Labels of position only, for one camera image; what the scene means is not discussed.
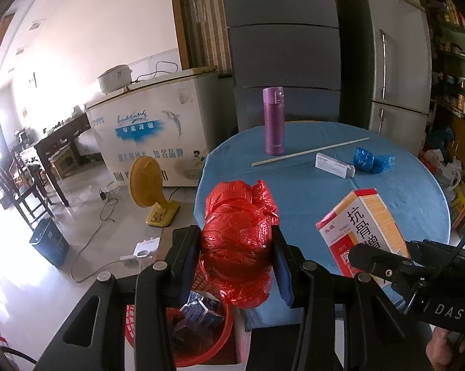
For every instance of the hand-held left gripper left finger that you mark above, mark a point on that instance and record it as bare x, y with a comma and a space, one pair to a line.
188, 266

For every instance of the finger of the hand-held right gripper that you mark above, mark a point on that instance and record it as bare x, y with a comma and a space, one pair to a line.
379, 262

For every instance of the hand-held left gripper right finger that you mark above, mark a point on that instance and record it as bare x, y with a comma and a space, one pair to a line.
284, 278

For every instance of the orange and white medicine box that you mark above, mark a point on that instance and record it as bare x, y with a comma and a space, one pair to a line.
364, 220

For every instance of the red plastic bag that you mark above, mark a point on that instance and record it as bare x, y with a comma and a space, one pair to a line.
236, 232

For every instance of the red plastic basket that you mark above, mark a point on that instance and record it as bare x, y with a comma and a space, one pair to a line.
217, 344

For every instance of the person's right hand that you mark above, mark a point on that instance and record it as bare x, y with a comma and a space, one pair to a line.
441, 351

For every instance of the white power strip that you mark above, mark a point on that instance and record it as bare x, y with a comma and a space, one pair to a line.
143, 251

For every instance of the cardboard box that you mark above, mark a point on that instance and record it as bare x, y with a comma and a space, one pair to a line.
241, 336

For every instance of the yellow package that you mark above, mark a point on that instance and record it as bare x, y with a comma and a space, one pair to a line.
462, 205

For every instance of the blue tablecloth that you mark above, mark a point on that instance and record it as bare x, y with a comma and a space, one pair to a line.
313, 193

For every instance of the yellow electric fan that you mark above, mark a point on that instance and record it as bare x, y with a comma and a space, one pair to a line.
145, 181

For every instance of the blue plastic bag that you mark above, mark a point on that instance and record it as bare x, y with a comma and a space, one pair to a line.
384, 164
364, 158

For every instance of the long white carton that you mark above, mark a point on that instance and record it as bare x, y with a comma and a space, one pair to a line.
333, 164

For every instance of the white plastic bag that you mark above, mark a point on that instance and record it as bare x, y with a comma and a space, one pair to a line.
443, 170

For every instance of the long white stick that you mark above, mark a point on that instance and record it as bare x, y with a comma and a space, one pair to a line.
309, 151

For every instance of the large blue sack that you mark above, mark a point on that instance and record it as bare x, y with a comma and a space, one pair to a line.
440, 139

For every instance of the blue waste bin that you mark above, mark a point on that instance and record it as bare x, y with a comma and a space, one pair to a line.
49, 241

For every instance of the white chest freezer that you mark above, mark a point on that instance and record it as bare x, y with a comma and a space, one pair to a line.
159, 123

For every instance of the purple thermos bottle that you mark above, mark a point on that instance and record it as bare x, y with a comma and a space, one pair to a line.
274, 123

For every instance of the dark wooden table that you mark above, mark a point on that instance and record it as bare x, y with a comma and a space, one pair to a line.
62, 135

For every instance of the dark wooden chair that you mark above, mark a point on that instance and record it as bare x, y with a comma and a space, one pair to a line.
20, 189

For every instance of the silver refrigerator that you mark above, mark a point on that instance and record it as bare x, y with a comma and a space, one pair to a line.
391, 65

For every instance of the white rice cooker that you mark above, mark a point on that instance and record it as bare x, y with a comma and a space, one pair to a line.
114, 79

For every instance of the shelf of packaged goods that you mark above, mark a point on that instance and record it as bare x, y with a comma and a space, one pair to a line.
458, 65

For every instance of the grey stacked cabinet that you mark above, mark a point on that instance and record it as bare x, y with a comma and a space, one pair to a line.
282, 46

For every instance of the striped wooden panel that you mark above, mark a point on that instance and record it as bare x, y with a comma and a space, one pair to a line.
201, 19

